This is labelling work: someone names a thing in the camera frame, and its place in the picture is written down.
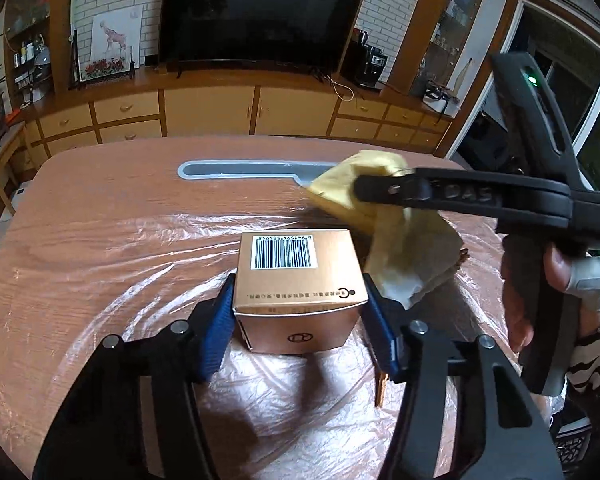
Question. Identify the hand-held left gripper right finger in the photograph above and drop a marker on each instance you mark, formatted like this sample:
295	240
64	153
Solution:
380	330

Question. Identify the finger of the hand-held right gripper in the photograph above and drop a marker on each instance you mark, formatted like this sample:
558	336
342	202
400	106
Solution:
455	192

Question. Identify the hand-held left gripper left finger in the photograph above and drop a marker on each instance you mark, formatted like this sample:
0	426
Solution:
217	330

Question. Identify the yellow cloth bag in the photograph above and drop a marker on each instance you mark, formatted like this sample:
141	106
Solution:
405	250

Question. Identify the brown cardboard box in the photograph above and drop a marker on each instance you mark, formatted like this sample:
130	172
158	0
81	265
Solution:
300	290

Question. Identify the person's right hand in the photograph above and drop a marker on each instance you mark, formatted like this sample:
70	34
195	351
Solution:
560	267

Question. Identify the black item on cabinet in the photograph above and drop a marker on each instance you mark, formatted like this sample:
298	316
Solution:
440	95

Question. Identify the clear plastic sheet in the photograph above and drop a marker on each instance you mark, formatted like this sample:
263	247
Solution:
130	280

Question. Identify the black coffee machine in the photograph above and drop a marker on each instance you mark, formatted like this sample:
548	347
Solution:
367	62

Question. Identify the grey table slot strip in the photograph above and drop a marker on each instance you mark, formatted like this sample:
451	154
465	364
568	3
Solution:
240	170

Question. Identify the wooden drawer cabinet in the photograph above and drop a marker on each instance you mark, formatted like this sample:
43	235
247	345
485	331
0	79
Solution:
205	110

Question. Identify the black television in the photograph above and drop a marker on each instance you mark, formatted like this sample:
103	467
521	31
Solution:
260	15

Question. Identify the wooden side table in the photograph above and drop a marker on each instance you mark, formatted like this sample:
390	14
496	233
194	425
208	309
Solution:
0	160

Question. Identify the animal picture board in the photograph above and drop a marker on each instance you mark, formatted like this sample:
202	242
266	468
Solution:
112	40

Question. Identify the wooden shelf unit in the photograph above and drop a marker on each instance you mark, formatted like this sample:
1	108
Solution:
32	35

